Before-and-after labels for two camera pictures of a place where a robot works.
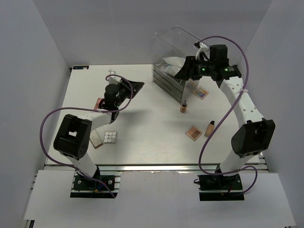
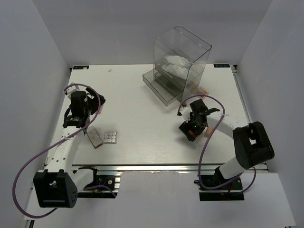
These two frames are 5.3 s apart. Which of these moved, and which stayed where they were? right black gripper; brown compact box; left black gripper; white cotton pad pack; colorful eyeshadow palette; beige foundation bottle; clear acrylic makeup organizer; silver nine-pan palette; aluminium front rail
Moved: left black gripper; clear acrylic makeup organizer; right black gripper
Stayed: white cotton pad pack; aluminium front rail; brown compact box; beige foundation bottle; colorful eyeshadow palette; silver nine-pan palette
